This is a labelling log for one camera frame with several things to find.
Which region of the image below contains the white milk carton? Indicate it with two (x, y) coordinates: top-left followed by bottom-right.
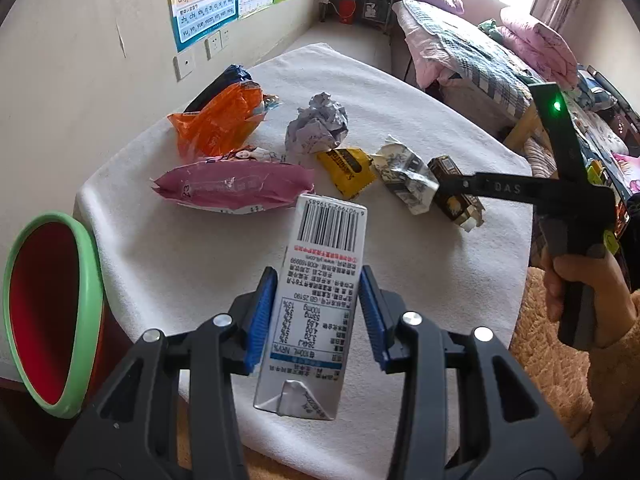
(254, 194), (368, 420)

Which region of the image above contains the white printed wrapper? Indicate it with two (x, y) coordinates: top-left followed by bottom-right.
(371, 136), (439, 216)

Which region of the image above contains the yellow snack wrapper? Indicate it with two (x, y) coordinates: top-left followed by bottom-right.
(317, 148), (376, 200)

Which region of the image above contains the large pink snack bag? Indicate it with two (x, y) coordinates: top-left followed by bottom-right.
(152, 146), (314, 214)

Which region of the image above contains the grey paper ball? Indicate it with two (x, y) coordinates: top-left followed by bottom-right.
(285, 92), (349, 155)

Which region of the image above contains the orange snack wrapper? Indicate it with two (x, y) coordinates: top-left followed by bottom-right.
(167, 81), (281, 162)

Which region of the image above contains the dark blue snack wrapper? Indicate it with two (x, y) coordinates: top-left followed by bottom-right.
(184, 64), (253, 113)

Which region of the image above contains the red green trash bin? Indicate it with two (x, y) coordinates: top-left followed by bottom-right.
(2, 211), (107, 419)

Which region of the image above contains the person right hand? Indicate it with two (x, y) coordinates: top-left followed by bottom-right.
(541, 247), (639, 349)

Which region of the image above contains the plaid patchwork bed cover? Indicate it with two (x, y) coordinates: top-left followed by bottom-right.
(393, 0), (542, 141)

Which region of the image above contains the pink folded quilt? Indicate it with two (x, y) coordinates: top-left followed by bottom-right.
(499, 6), (578, 90)

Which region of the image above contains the white towel table cover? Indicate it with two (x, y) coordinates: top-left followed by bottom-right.
(76, 44), (532, 479)

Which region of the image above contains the red bucket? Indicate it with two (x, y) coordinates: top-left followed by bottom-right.
(337, 0), (357, 24)

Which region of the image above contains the wall switch plate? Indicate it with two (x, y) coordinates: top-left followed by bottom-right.
(174, 49), (196, 81)

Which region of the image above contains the wall power outlet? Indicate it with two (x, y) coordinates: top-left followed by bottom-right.
(205, 27), (230, 61)

